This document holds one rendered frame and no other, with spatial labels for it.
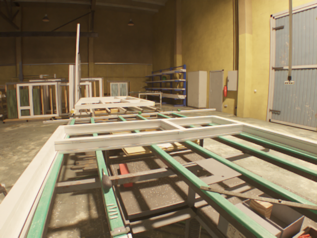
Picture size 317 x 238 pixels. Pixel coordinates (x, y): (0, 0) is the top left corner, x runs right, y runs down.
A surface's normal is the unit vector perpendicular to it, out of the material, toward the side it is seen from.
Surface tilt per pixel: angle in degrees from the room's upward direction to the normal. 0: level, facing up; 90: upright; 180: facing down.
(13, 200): 0
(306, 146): 90
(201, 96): 90
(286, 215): 90
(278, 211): 90
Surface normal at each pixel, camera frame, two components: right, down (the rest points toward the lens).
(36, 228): 0.00, -0.98
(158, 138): 0.35, 0.16
